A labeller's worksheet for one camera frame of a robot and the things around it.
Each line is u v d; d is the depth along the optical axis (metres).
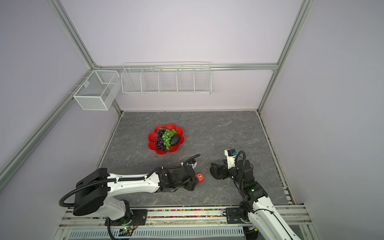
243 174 0.59
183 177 0.62
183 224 0.73
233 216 0.74
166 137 0.96
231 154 0.69
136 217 0.74
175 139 0.98
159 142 0.97
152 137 1.02
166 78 0.99
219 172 0.71
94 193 0.42
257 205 0.53
